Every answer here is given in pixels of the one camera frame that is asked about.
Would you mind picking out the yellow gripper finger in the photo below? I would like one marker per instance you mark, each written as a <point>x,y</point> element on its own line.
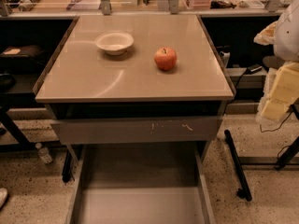
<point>280,91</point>

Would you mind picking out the red apple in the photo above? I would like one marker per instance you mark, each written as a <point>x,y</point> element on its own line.
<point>165,58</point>

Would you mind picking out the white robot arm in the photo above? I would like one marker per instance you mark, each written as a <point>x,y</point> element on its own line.
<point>283,35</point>

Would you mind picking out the closed top drawer front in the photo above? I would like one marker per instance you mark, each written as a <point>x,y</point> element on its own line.
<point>140,130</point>

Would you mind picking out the grey drawer cabinet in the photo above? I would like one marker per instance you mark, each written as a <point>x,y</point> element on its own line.
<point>83,82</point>

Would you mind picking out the open middle drawer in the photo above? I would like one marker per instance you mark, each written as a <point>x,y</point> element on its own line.
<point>152,183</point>

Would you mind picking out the black phone device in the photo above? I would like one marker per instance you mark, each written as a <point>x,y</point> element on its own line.
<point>253,69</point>

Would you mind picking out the black table leg bar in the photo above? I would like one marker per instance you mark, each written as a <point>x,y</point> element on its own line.
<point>244,191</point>

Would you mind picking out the white paper bowl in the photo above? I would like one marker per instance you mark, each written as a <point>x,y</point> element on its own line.
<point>114,43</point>

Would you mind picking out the clear plastic bottle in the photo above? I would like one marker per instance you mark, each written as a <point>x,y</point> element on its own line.
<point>44,153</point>

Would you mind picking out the black bag with label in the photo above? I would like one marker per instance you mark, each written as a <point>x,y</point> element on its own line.
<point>25,57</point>

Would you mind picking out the white shoe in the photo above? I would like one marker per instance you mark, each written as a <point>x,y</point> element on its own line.
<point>3,196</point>

